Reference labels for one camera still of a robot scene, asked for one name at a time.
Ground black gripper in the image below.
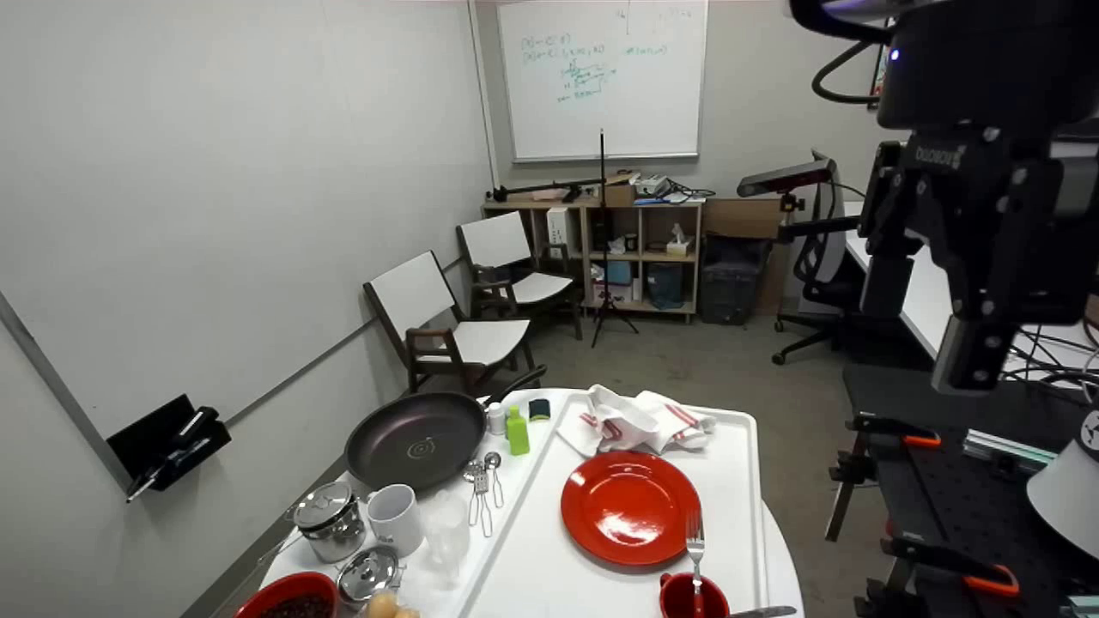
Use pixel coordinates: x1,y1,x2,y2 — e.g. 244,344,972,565
859,129,1099,394

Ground red plate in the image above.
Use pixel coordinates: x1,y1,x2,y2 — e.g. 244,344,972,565
560,452,700,572

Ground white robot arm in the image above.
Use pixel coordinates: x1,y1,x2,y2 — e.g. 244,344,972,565
788,0,1099,394

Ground white desk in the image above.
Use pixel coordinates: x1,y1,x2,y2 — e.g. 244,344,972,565
900,248,1099,382

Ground black office chair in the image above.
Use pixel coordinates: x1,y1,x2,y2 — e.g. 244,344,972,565
738,150,861,362

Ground cardboard box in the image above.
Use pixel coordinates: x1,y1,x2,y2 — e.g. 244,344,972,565
704,198,784,240

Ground wooden shelf unit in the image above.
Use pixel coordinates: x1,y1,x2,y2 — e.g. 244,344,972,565
577,202,704,319

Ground black tripod stand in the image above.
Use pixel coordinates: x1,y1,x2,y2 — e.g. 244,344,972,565
592,129,638,346

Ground white red-striped cloth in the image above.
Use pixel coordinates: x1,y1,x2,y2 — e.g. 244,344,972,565
556,384,712,457

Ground silver fork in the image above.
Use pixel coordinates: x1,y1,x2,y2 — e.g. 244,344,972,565
686,530,704,618

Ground red cup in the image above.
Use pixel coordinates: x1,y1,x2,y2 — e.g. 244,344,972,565
658,572,728,618

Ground white chair far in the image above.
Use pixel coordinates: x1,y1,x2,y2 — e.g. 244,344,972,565
456,214,584,336

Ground white chair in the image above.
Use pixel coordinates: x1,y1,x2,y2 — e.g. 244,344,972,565
365,251,536,391
456,214,584,336

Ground green small bottle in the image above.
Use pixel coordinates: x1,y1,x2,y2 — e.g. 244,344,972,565
506,408,528,457

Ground white chair near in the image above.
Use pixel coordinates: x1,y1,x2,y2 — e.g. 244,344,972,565
365,251,536,391

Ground metal measuring spoons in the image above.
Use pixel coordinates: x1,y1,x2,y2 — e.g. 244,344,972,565
467,449,506,538

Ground black frying pan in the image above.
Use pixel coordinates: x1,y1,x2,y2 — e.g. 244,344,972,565
342,367,542,497

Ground clear glass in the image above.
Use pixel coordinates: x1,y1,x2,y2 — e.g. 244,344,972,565
424,493,469,584

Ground white mug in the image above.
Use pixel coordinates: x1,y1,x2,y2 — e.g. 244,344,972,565
369,485,424,555

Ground small metal tin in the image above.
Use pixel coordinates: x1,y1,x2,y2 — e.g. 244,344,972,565
339,544,403,604

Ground metal jar with lid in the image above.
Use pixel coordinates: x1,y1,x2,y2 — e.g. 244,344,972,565
292,485,365,564

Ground red bowl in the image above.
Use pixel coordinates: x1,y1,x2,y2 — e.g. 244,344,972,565
234,572,338,618

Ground orange-handled clamp upper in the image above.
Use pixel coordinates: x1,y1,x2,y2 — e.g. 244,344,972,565
824,413,941,543

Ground orange-handled clamp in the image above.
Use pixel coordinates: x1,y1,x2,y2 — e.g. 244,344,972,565
882,531,1019,602
824,413,941,543

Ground orange-handled clamp lower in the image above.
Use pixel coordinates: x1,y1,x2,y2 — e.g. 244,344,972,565
882,531,1019,602

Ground whiteboard on wall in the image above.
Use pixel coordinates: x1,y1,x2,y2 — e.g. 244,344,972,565
498,0,708,160

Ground black wall-mounted holder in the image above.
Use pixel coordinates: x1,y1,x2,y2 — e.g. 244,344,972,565
105,394,231,500

